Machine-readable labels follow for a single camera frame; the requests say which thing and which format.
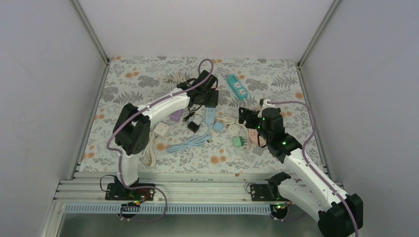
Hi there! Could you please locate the light blue cable duct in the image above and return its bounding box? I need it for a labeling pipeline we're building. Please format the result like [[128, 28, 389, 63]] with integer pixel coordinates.
[[64, 203, 271, 215]]

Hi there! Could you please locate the white coiled cable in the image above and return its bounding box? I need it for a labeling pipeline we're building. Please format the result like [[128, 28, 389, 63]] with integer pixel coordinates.
[[142, 130, 157, 168], [164, 71, 191, 86]]

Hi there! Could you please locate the white square socket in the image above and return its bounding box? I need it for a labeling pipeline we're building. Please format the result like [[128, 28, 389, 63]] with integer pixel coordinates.
[[153, 122, 170, 138]]

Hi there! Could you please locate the white coiled cable front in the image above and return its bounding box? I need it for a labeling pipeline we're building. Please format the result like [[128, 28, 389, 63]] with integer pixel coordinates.
[[142, 130, 157, 168]]

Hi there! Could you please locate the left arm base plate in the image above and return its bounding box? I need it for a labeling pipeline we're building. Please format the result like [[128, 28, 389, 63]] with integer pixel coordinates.
[[105, 183, 155, 201]]

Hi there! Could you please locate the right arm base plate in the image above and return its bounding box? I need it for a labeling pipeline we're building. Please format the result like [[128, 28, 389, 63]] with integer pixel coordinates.
[[246, 183, 289, 201]]

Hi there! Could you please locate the light blue power strip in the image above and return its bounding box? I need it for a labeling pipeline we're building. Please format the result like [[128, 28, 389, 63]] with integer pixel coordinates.
[[205, 107, 216, 125]]

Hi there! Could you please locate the teal power strip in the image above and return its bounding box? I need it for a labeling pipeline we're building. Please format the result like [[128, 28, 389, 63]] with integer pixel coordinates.
[[226, 75, 248, 101]]

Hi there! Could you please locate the floral table cloth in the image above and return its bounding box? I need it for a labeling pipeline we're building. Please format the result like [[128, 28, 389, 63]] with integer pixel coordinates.
[[80, 56, 325, 174]]

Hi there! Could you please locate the small light blue adapter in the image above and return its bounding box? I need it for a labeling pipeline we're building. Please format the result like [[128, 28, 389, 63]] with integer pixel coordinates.
[[212, 121, 224, 133]]

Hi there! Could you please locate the pink coiled cable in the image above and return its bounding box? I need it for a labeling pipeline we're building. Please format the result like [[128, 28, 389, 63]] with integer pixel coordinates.
[[247, 104, 266, 148]]

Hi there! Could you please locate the black charger with cable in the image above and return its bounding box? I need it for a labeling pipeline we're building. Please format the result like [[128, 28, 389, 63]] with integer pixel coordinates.
[[182, 106, 204, 133]]

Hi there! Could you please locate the white cable bundle centre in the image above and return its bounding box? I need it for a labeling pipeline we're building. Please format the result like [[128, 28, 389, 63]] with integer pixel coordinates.
[[217, 113, 250, 138]]

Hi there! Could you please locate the small green plug adapter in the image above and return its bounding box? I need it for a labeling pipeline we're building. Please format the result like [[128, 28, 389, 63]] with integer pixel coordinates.
[[232, 136, 246, 147]]

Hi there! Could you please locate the purple usb power strip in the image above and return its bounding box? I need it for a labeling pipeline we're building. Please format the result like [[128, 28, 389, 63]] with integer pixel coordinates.
[[169, 109, 184, 122]]

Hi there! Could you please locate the white coiled cable back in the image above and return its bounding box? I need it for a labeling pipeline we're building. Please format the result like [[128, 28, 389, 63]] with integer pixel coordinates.
[[164, 71, 191, 86]]

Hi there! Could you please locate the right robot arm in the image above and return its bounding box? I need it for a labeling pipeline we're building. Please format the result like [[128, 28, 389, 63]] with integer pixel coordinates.
[[238, 107, 363, 237]]

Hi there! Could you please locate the light blue coiled cable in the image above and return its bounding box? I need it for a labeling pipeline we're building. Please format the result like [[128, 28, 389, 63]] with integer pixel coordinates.
[[166, 122, 213, 155]]

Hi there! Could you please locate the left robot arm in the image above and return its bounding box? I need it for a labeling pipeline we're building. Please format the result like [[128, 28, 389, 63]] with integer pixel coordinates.
[[109, 70, 218, 200]]

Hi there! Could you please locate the aluminium rail frame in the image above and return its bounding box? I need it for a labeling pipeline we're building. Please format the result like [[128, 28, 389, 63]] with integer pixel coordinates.
[[54, 172, 271, 204]]

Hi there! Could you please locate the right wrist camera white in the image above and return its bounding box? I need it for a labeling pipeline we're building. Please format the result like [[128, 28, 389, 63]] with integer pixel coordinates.
[[259, 99, 273, 107]]

